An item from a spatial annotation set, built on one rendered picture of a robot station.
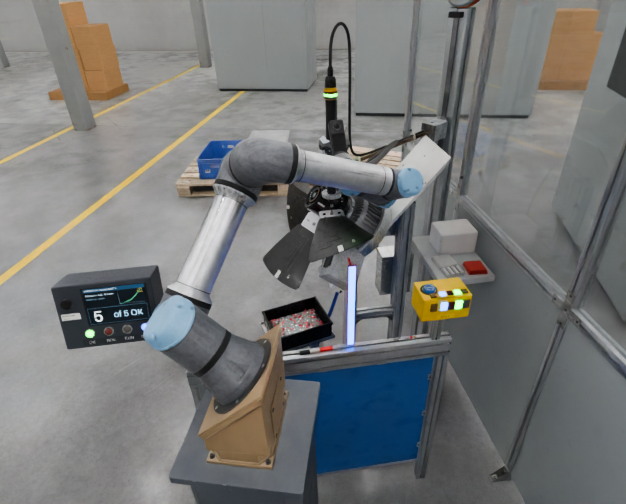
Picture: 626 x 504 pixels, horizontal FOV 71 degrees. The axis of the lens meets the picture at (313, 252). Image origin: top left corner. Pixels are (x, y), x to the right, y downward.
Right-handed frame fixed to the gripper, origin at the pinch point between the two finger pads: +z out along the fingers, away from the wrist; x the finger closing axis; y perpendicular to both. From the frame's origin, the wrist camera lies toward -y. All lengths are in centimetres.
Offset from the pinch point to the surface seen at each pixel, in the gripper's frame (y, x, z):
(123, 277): 21, -65, -40
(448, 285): 39, 32, -38
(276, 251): 46, -22, 3
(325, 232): 28.2, -4.8, -15.9
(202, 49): 114, -135, 1030
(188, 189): 140, -101, 281
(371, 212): 31.4, 15.7, 0.6
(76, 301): 25, -77, -44
